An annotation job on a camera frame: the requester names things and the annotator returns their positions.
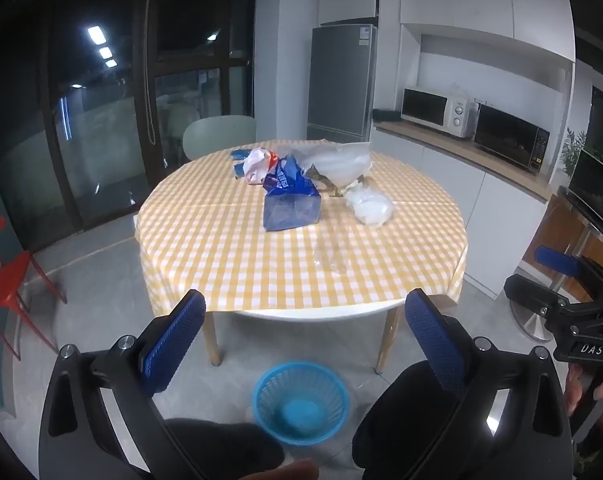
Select dark glass tank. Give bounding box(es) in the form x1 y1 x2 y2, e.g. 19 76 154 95
566 87 603 238

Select person's right leg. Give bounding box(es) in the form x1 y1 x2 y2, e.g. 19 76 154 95
351 360 462 480

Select dark glass sliding door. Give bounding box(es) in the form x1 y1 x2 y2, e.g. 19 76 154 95
0 0 257 251

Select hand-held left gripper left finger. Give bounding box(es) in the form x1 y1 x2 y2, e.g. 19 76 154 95
38 289 207 480

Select white and red plastic bag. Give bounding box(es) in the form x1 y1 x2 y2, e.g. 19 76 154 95
242 147 275 186

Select white wall cabinets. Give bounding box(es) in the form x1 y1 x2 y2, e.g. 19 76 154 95
319 0 577 66

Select metal stool base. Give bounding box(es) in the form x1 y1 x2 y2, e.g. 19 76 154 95
511 290 557 343

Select person's left hand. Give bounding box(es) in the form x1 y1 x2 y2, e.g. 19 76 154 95
246 459 318 480

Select clear plastic film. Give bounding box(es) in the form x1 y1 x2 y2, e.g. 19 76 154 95
314 230 353 274

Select blue plastic packet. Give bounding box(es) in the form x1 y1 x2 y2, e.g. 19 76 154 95
263 155 323 232

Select green plant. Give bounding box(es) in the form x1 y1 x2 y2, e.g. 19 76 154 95
560 127 589 176

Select person's leg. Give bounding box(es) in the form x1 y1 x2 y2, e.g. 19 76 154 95
164 417 287 480
351 360 462 480

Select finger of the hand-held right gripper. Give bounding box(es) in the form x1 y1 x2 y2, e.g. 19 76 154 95
535 246 603 301
504 274 589 320

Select grey refrigerator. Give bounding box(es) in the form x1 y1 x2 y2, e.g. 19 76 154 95
306 24 377 143

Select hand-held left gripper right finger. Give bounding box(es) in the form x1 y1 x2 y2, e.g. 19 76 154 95
404 288 575 480

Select pale green chair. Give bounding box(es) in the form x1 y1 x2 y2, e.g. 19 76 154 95
182 116 257 162

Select person's left leg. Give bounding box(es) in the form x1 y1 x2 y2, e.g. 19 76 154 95
164 417 287 480

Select white microwave oven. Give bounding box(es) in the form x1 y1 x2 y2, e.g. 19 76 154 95
400 87 479 139

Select red plastic chair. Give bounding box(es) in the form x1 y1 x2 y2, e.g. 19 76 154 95
0 216 67 361

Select round table, yellow checked cloth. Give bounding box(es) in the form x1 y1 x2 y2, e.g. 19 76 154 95
134 139 469 313

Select round white table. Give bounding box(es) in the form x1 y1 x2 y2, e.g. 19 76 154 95
204 297 403 374

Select clear plastic wrap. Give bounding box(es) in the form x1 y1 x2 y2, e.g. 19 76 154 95
276 140 372 196

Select white kitchen counter cabinet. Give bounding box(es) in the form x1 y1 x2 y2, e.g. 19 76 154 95
369 120 565 296

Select blue plastic basket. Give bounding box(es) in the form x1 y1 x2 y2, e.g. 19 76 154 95
253 362 351 447

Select person's right hand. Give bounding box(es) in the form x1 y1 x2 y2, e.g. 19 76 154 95
565 362 603 417

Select black microwave oven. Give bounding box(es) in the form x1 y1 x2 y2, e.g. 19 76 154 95
473 104 551 173

